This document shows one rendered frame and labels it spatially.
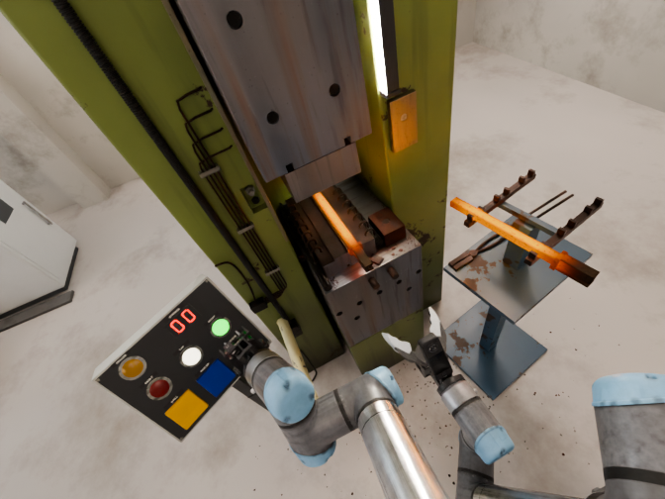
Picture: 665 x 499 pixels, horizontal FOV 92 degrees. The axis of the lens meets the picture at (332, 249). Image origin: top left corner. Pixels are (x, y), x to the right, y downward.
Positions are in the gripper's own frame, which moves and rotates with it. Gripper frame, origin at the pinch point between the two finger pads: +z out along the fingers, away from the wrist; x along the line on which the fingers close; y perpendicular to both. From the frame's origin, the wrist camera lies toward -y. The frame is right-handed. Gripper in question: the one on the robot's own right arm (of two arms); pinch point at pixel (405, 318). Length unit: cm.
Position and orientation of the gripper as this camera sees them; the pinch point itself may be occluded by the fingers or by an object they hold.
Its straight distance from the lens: 91.0
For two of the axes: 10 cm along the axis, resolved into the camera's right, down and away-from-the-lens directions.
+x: 8.9, -4.5, 1.1
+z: -4.0, -6.3, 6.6
